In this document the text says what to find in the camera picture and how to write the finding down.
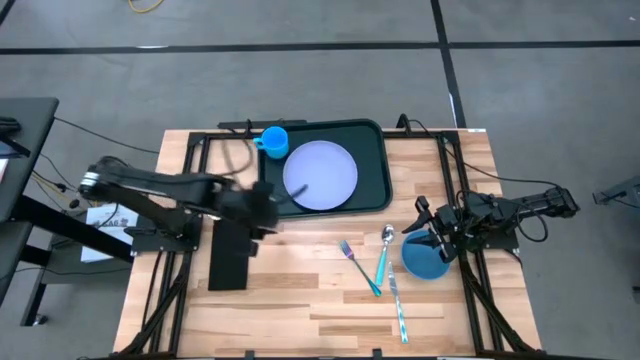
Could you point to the black floor equipment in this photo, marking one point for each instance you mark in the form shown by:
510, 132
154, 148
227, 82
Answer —
620, 190

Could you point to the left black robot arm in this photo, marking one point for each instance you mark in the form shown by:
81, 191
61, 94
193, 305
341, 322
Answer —
150, 178

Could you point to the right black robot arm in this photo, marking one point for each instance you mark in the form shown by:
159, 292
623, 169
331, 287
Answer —
540, 200

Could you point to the white printed paper sheet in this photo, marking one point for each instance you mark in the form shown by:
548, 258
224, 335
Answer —
107, 220

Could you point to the black aluminium table frame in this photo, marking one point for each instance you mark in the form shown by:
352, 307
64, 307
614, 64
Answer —
196, 137

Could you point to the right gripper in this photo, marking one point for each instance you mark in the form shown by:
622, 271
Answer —
447, 218

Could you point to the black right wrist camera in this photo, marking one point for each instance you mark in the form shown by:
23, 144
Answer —
422, 205

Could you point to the blue bowl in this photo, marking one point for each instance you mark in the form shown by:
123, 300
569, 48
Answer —
425, 262

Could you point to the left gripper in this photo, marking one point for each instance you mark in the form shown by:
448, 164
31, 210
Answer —
250, 205

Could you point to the black cloth napkin white tag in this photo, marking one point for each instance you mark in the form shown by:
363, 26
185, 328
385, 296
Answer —
230, 260

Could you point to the black side desk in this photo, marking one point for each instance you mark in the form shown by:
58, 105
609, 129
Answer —
25, 150

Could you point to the lavender round plate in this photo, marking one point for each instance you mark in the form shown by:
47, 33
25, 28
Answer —
320, 175

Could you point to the dark serving tray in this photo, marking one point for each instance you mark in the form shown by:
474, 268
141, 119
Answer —
372, 165

